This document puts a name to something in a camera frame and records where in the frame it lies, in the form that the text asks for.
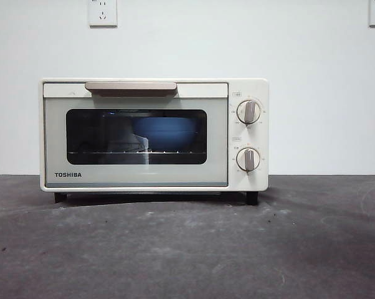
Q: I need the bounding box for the blue ribbed bowl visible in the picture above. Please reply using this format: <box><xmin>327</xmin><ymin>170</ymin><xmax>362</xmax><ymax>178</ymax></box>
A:
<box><xmin>131</xmin><ymin>116</ymin><xmax>199</xmax><ymax>150</ymax></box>

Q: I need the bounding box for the oven door with beige handle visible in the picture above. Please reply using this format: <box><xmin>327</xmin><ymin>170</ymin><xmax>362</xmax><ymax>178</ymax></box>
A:
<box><xmin>42</xmin><ymin>82</ymin><xmax>229</xmax><ymax>187</ymax></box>

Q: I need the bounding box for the beige oven dial knob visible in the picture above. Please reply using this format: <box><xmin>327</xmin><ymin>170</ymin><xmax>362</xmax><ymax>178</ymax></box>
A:
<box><xmin>236</xmin><ymin>147</ymin><xmax>261</xmax><ymax>172</ymax></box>
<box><xmin>237</xmin><ymin>99</ymin><xmax>262</xmax><ymax>125</ymax></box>

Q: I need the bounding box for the white Toshiba toaster oven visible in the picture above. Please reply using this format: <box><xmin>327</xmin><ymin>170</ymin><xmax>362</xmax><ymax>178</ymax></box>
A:
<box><xmin>38</xmin><ymin>77</ymin><xmax>270</xmax><ymax>206</ymax></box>

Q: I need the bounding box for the metal wire oven rack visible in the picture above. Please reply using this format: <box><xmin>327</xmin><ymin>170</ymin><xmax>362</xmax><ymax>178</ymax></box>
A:
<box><xmin>67</xmin><ymin>149</ymin><xmax>207</xmax><ymax>156</ymax></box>

